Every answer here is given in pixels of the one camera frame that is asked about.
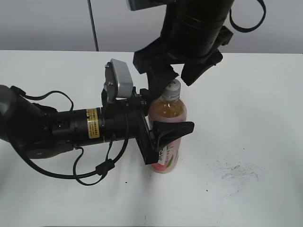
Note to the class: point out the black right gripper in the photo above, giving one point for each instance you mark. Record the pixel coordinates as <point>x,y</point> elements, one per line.
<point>155,60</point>

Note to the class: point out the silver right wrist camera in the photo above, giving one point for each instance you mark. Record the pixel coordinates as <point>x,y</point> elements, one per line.
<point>135,5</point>

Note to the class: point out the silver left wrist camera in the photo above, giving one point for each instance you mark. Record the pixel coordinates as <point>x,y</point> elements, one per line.
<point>119,83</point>

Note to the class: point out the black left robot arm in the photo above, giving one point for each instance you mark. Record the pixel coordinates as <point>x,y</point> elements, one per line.
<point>43,132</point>

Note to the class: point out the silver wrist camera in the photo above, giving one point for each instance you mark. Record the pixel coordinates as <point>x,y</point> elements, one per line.
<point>135,5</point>
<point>119,83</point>

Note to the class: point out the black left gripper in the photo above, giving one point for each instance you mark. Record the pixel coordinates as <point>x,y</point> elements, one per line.
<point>125,119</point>

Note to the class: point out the white bottle cap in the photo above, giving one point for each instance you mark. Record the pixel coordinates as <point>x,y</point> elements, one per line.
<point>172,91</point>

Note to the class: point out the pink oolong tea bottle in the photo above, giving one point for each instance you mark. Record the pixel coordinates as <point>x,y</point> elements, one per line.
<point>167,110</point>

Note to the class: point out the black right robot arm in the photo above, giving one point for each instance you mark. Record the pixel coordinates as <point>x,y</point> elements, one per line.
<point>191,34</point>

